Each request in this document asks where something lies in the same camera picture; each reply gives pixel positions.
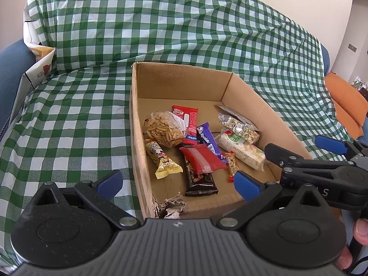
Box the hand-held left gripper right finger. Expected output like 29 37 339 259
216 170 334 232

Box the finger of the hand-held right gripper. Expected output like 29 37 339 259
264 143 350 169
314 135 368 161

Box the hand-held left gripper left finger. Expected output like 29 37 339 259
21 169 141 230

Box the small red yellow snack bar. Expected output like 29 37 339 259
223 151 240 183

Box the white rice cake packet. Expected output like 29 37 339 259
215 129 266 172

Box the round puffed grain packet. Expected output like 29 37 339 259
218 112 261 145

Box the dark brown snack packet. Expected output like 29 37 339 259
181 149 219 197

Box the red square snack packet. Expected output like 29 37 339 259
180 144 228 175

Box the yellow cone snack packet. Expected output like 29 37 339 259
144 140 184 180

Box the purple chocolate bar packet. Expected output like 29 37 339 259
196 122 226 161

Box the silver snack packet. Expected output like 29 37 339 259
214 103 250 121

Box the clear bag of crackers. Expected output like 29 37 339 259
143 111 187 149

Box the long red snack packet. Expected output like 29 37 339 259
172 105 199 146

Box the brown cardboard box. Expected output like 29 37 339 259
131 62 314 219

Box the person's right hand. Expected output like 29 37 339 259
336 218 368 271

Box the orange cushion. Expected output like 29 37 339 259
324 72 368 140

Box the distant green plant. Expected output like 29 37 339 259
349 76 368 95

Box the green checked cloth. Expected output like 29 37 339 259
0 0 350 265

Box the white printed bag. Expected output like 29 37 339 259
22 6 56 91

